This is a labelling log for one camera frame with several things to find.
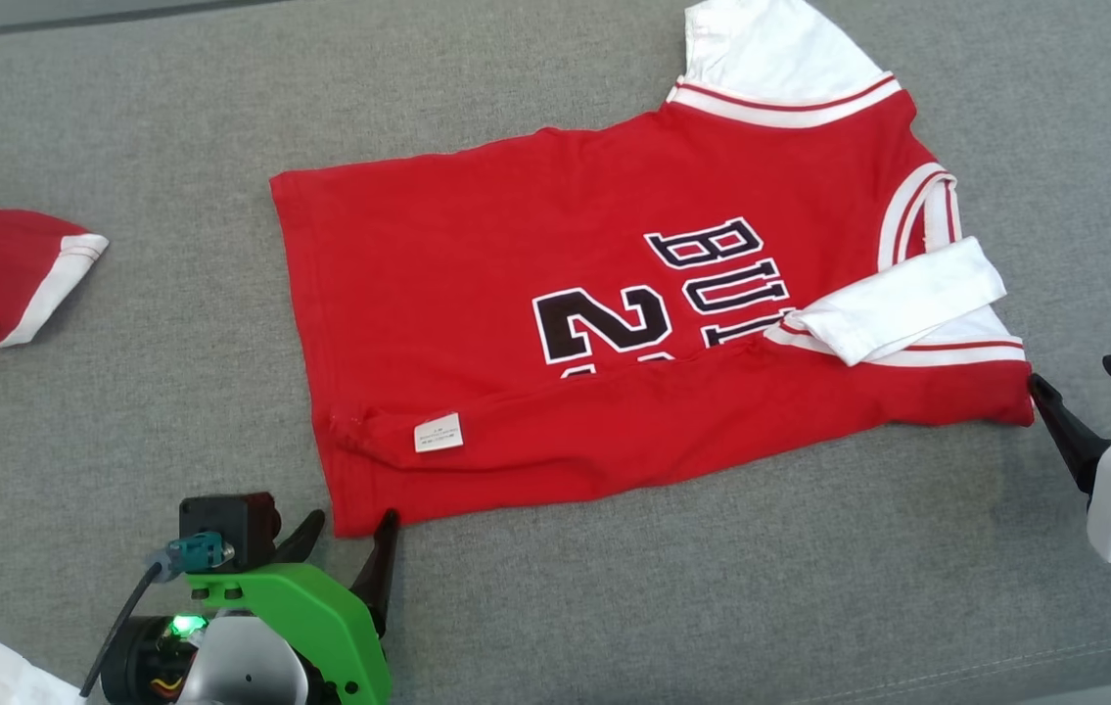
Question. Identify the red basketball jersey white sleeves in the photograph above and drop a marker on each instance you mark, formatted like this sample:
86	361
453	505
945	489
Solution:
516	255

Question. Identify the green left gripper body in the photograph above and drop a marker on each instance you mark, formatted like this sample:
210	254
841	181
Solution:
320	617

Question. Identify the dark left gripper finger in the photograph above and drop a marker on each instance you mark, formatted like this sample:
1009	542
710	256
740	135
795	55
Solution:
379	568
302	540

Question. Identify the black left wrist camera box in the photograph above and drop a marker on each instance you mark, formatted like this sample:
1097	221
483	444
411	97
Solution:
227	524

